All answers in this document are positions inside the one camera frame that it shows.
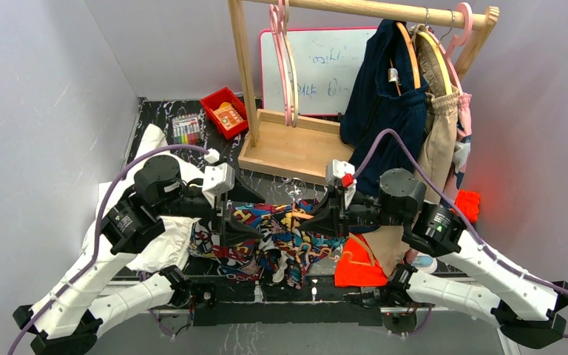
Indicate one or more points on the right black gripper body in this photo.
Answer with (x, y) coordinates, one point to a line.
(364, 211)

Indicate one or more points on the small red cloth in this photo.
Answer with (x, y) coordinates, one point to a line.
(469, 203)

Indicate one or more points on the comic print shorts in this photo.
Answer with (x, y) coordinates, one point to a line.
(249, 261)

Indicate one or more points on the wooden clothes rack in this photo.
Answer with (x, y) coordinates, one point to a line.
(303, 152)

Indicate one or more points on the beige plastic hanger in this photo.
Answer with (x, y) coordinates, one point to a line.
(291, 64)

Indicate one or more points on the pink hanger far right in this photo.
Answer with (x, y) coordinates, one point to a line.
(457, 41)

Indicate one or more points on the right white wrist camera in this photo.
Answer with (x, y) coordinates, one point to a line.
(342, 172)

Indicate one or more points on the pink framed whiteboard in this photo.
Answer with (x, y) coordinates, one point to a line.
(327, 62)

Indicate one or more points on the pink plastic hanger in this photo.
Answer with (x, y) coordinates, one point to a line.
(276, 28)

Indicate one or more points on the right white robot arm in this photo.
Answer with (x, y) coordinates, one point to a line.
(524, 311)

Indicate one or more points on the orange card box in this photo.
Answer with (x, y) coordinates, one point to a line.
(228, 116)

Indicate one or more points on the red plastic bin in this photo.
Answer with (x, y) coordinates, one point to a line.
(211, 102)

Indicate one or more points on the orange hanger with navy shorts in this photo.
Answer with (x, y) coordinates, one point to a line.
(410, 50)

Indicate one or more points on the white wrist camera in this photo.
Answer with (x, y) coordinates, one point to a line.
(342, 172)
(219, 177)

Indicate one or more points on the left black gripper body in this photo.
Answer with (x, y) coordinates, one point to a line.
(186, 205)

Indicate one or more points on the orange shorts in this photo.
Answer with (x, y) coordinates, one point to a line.
(357, 266)

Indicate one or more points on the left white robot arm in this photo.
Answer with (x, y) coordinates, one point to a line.
(73, 315)

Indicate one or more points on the beige shorts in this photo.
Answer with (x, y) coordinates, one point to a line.
(387, 246)

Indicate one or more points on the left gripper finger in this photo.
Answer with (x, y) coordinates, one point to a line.
(243, 194)
(233, 232)

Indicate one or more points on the yellow hanger with beige shorts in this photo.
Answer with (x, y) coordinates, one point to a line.
(431, 62)

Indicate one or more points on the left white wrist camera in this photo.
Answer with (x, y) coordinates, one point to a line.
(219, 177)

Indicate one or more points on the white cloth garment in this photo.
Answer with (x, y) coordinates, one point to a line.
(171, 247)

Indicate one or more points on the marker pen pack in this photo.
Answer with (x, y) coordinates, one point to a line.
(187, 129)

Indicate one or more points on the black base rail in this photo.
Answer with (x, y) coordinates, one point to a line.
(222, 301)

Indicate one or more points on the navy blue shorts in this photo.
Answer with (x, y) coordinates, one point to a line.
(385, 95)

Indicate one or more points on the orange wooden hanger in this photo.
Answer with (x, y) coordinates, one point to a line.
(312, 252)

